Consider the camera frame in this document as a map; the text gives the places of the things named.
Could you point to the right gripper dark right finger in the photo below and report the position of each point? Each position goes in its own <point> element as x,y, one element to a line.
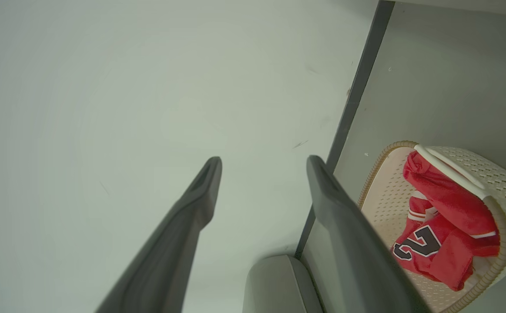
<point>348,261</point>

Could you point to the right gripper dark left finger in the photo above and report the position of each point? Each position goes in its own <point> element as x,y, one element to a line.
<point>170,252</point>

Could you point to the red basketball jersey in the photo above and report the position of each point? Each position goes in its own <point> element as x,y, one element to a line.
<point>448,204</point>

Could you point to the cream perforated laundry basket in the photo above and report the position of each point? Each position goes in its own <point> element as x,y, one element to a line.
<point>387,208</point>

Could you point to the dark grey baseboard strip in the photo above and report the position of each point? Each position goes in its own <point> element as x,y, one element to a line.
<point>366,65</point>

